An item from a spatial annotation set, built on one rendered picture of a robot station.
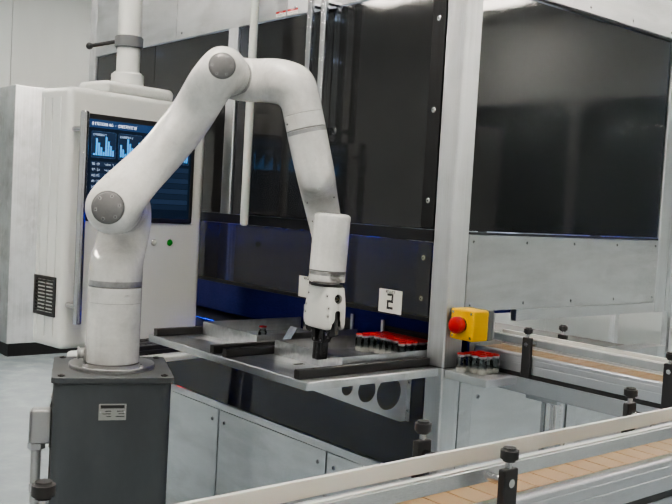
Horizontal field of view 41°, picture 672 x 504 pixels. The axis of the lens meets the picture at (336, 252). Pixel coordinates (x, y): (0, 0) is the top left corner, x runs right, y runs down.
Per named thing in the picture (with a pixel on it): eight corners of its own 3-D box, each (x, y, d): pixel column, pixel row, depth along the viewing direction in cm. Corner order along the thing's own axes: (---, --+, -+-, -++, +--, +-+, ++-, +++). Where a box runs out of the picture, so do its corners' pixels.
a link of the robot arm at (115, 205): (127, 243, 208) (111, 247, 191) (86, 211, 207) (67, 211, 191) (262, 75, 206) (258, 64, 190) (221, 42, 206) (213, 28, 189)
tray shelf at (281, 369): (289, 332, 273) (289, 326, 273) (460, 373, 219) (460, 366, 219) (148, 340, 242) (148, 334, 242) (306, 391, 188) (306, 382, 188)
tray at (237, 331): (299, 328, 269) (300, 316, 269) (356, 341, 249) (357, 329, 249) (202, 334, 247) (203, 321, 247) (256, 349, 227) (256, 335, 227)
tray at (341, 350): (375, 346, 243) (376, 333, 243) (445, 362, 223) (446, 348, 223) (274, 354, 221) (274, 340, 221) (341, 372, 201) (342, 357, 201)
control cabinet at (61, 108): (162, 329, 304) (173, 97, 299) (198, 337, 291) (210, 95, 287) (24, 341, 266) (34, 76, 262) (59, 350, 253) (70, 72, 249)
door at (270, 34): (233, 213, 286) (242, 28, 283) (324, 220, 250) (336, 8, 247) (231, 213, 285) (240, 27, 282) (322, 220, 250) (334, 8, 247)
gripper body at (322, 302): (353, 282, 203) (349, 331, 203) (325, 277, 210) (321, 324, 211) (328, 282, 198) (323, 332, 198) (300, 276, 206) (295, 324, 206)
